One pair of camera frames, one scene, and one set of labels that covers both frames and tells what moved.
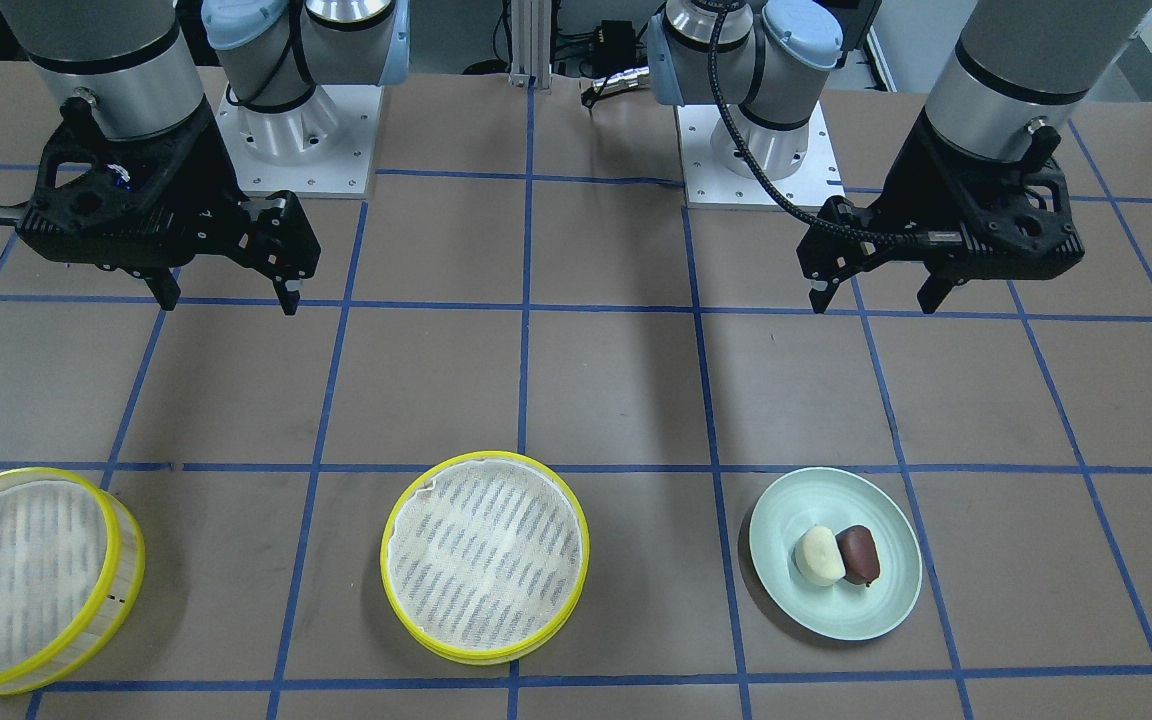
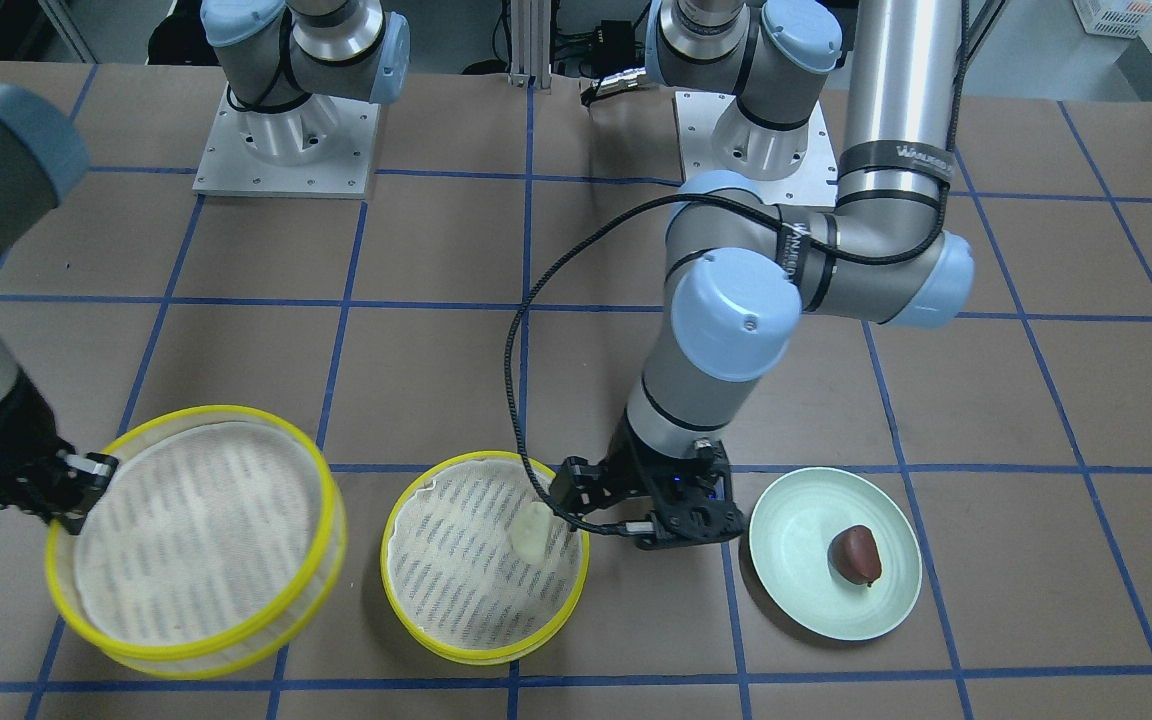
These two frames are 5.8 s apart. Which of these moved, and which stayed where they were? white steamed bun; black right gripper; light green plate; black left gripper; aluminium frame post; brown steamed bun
Moved: white steamed bun; black left gripper; black right gripper
Stayed: brown steamed bun; aluminium frame post; light green plate
